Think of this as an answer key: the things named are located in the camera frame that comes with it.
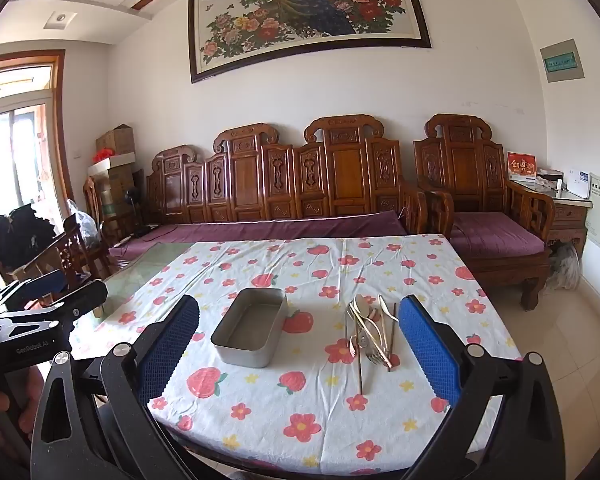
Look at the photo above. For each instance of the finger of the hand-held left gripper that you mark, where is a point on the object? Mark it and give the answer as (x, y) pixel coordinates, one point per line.
(35, 287)
(80, 297)

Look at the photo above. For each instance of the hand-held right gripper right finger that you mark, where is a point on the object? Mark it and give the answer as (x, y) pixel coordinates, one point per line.
(425, 345)

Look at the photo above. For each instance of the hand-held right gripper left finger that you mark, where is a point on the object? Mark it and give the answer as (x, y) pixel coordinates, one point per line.
(170, 350)

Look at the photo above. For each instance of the dark brown wooden chopstick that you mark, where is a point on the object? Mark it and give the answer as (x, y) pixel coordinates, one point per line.
(391, 335)

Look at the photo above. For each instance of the rectangular metal tray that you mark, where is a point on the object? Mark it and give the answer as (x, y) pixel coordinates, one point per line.
(245, 355)

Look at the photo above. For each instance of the large wooden spoon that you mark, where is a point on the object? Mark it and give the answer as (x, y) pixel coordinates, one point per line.
(362, 303)

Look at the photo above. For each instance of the wooden dining chair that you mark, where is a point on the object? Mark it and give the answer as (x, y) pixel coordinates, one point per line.
(72, 252)

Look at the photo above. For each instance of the metal fork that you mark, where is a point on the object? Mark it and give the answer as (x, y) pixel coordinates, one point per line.
(375, 358)

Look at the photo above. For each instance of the black cloth pile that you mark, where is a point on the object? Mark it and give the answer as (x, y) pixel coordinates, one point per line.
(22, 235)

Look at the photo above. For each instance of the crumpled plastic bag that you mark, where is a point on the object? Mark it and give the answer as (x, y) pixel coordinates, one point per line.
(85, 222)

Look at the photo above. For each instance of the carved wooden armchair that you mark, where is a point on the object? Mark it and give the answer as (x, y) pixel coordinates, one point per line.
(92, 200)
(460, 170)

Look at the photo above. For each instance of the stack of cardboard boxes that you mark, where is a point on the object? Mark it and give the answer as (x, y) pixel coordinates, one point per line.
(120, 192)

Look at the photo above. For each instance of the purple armchair cushion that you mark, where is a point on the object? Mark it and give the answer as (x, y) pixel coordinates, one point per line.
(490, 232)

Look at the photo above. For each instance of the floral strawberry tablecloth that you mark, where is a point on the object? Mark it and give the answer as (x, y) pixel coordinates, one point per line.
(305, 400)

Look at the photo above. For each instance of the white box with red flowers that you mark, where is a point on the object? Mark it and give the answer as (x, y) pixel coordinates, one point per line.
(112, 164)

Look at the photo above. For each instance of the clear plastic bag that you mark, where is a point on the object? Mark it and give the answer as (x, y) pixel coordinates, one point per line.
(564, 267)

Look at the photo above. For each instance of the brown cardboard box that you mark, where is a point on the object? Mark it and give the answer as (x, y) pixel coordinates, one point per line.
(115, 140)

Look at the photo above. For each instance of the long purple sofa cushion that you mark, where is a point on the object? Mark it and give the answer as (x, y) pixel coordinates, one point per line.
(280, 230)

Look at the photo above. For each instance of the wooden framed glass door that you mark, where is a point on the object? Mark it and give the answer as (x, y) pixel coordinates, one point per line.
(60, 125)

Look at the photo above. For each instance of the carved wooden side table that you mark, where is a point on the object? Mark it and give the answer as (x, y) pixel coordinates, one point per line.
(567, 220)

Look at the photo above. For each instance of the carved wooden sofa bench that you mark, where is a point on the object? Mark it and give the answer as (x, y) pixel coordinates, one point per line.
(345, 170)

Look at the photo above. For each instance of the red gift box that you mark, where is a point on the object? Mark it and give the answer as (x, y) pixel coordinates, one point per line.
(521, 166)

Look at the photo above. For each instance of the white tabletop device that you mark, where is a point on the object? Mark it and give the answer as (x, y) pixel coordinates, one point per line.
(577, 182)

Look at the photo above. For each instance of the framed peacock flower painting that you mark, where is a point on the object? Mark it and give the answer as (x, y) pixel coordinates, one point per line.
(305, 15)

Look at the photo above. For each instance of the grey wall electrical box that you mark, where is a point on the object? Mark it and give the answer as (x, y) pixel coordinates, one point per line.
(562, 60)

